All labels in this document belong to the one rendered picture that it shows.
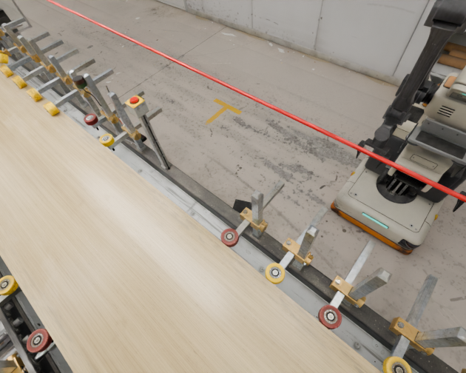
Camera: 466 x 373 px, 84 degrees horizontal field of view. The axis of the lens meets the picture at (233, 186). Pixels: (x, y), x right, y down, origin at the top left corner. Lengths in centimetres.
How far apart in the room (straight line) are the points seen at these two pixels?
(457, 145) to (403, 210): 77
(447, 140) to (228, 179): 162
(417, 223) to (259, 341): 146
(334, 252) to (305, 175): 74
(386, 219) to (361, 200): 20
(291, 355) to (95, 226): 102
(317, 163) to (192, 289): 181
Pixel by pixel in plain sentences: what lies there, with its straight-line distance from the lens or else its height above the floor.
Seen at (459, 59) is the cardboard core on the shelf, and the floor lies 59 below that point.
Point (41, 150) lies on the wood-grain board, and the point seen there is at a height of 90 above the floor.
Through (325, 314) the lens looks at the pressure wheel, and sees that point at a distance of 113.
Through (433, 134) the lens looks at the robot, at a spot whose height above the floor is 104.
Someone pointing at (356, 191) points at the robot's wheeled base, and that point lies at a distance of 215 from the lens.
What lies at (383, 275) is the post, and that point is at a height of 114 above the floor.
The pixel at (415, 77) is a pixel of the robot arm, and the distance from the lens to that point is 118.
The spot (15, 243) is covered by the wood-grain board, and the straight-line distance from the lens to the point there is 164.
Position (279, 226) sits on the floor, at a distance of 220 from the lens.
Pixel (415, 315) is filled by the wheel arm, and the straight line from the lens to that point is 131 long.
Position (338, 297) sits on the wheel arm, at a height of 82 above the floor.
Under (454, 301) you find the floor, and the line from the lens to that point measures 242.
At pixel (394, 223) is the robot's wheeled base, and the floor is 28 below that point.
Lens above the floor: 200
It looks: 57 degrees down
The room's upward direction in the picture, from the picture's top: 9 degrees counter-clockwise
